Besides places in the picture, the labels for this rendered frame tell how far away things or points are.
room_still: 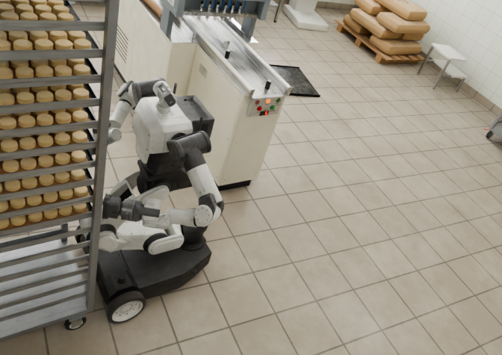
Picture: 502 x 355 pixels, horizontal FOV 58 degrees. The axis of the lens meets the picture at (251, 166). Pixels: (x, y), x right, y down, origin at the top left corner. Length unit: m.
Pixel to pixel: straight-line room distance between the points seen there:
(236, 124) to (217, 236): 0.74
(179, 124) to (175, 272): 0.95
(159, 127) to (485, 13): 5.50
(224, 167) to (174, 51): 0.88
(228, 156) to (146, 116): 1.20
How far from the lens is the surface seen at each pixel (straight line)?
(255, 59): 3.25
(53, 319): 2.43
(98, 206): 1.91
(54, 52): 1.50
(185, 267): 2.62
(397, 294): 3.28
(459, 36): 7.03
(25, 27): 1.45
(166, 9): 3.33
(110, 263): 2.56
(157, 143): 1.96
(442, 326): 3.32
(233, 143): 3.04
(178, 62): 3.37
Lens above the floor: 2.21
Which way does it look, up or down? 37 degrees down
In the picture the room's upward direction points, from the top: 19 degrees clockwise
